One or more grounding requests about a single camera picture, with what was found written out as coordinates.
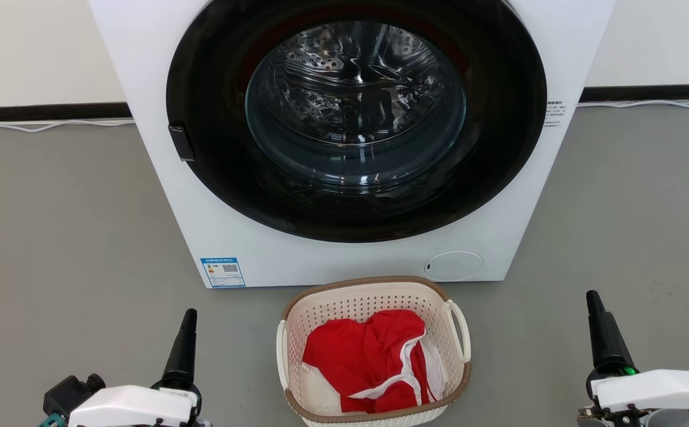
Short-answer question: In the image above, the red garment with white trim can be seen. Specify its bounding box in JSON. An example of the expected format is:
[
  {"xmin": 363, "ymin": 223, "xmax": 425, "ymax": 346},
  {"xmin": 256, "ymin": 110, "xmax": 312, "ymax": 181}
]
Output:
[{"xmin": 302, "ymin": 309, "xmax": 440, "ymax": 414}]

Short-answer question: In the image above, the round black washing machine door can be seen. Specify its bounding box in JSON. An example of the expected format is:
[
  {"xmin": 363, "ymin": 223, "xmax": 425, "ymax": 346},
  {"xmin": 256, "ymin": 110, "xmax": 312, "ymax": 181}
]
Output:
[{"xmin": 165, "ymin": 0, "xmax": 548, "ymax": 243}]

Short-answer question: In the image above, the white front-load washing machine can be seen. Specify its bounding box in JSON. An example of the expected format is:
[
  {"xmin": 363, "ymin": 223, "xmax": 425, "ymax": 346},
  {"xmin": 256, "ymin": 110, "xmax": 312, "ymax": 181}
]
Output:
[{"xmin": 87, "ymin": 0, "xmax": 617, "ymax": 289}]

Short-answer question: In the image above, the cream perforated laundry basket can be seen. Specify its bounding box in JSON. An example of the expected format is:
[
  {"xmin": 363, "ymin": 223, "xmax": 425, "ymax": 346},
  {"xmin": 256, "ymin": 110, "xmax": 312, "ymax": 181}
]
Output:
[{"xmin": 276, "ymin": 276, "xmax": 473, "ymax": 427}]

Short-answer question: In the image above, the small printed text label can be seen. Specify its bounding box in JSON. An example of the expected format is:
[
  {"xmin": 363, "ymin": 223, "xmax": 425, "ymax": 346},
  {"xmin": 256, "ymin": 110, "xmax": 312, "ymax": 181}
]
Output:
[{"xmin": 543, "ymin": 100, "xmax": 568, "ymax": 129}]

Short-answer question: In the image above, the round white filter cover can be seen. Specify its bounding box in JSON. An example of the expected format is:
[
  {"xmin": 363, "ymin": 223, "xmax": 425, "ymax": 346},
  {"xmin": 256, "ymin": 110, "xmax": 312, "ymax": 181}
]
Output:
[{"xmin": 423, "ymin": 250, "xmax": 485, "ymax": 283}]

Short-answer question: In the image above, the steel washing machine drum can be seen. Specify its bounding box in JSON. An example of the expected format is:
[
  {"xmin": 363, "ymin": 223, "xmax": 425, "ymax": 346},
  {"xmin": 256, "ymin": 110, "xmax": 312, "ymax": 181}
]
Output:
[{"xmin": 245, "ymin": 21, "xmax": 467, "ymax": 195}]

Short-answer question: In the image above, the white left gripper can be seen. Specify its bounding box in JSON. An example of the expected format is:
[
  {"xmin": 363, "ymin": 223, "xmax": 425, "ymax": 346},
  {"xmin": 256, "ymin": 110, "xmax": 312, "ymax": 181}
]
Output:
[{"xmin": 68, "ymin": 308, "xmax": 203, "ymax": 427}]

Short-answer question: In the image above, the thin white floor cable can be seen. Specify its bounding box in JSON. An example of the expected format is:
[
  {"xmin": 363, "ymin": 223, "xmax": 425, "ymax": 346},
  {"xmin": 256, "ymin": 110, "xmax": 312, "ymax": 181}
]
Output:
[
  {"xmin": 0, "ymin": 118, "xmax": 136, "ymax": 133},
  {"xmin": 577, "ymin": 98, "xmax": 689, "ymax": 111}
]

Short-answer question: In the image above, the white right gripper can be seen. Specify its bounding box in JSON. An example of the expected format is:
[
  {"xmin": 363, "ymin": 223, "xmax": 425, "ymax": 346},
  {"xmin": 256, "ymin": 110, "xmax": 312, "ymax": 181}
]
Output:
[{"xmin": 585, "ymin": 290, "xmax": 689, "ymax": 414}]

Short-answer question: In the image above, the blue energy label sticker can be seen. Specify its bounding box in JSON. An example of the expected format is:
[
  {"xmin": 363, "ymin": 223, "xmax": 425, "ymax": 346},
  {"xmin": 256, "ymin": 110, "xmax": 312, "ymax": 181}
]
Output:
[{"xmin": 200, "ymin": 257, "xmax": 247, "ymax": 289}]

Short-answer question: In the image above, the black door handle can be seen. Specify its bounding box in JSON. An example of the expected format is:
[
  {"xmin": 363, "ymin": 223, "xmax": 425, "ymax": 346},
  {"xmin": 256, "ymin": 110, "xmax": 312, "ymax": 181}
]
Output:
[{"xmin": 168, "ymin": 123, "xmax": 196, "ymax": 162}]

